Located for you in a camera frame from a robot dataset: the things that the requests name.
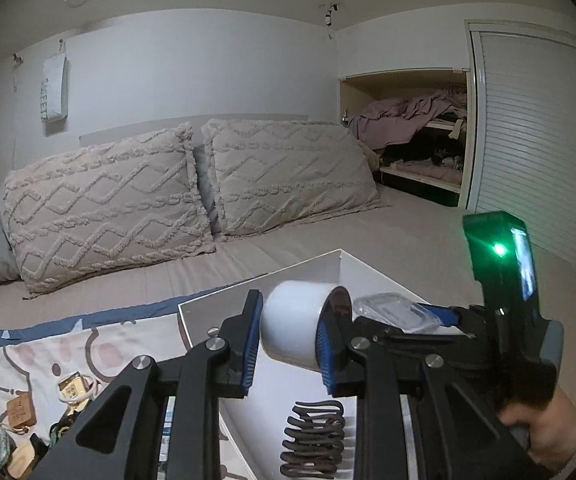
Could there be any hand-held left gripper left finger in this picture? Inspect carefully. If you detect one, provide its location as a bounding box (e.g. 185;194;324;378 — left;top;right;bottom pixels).
28;288;265;480

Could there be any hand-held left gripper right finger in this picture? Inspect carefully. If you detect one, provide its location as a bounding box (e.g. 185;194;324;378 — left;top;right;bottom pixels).
315;285;549;480

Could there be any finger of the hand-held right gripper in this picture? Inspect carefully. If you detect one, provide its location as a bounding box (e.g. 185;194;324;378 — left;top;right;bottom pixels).
418;304;490;332
353;315;475;357

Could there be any clear plastic lidded container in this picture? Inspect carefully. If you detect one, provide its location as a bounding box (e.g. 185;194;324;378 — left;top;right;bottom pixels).
352;292;442;335

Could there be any white tape roll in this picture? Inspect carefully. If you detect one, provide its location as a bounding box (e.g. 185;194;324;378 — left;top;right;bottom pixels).
260;279;354;374

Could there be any brown hair claw clip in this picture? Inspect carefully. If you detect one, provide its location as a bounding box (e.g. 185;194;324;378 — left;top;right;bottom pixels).
280;399;345;480

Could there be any white cardboard box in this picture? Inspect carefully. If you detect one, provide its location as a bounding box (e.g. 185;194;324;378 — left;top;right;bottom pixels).
177;247;475;480

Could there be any person's right hand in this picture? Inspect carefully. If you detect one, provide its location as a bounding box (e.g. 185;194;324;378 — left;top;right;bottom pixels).
497;386;576;469

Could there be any bed with beige sheet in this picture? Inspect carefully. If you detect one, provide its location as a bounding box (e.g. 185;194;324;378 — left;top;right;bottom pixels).
0;184;576;362

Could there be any white louvered closet door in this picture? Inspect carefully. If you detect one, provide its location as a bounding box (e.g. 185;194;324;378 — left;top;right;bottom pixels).
464;19;576;279

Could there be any dark clothes pile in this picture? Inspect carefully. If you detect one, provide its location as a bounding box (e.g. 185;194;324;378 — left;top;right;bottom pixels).
379;129;467;169

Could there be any beige textured pillow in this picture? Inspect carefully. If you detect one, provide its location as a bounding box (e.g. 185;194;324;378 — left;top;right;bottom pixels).
201;118;385;237
0;121;217;297

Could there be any small tan square box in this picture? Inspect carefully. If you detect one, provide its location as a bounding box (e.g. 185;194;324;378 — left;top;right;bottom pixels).
57;372;94;404

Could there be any printed blanket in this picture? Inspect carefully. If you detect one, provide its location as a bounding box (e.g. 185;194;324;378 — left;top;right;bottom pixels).
0;309;189;480

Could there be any wooden tag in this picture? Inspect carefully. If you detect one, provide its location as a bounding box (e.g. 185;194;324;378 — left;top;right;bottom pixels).
4;394;32;432

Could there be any cream closet shelf unit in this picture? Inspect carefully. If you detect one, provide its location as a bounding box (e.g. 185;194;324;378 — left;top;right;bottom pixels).
338;69;470;197

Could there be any thin white cord loop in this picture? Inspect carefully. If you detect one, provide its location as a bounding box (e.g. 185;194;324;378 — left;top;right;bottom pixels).
59;374;100;407

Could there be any dangling ceiling wire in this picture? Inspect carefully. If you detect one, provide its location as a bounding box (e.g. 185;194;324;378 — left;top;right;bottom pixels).
319;1;342;42

